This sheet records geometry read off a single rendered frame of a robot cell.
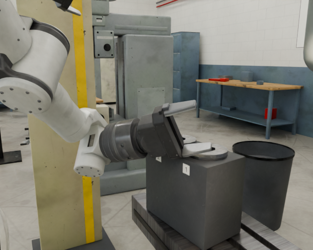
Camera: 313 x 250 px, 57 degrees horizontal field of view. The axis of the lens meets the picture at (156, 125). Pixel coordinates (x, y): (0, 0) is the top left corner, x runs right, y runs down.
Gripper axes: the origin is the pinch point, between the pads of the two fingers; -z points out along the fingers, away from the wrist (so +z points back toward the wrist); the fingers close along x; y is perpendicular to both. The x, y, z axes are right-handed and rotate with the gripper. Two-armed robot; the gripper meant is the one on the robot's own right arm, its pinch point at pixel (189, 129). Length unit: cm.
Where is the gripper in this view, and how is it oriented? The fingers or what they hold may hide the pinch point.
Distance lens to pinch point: 57.8
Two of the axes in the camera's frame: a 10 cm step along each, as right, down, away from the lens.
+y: 2.1, -6.0, 7.8
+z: -9.1, 1.8, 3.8
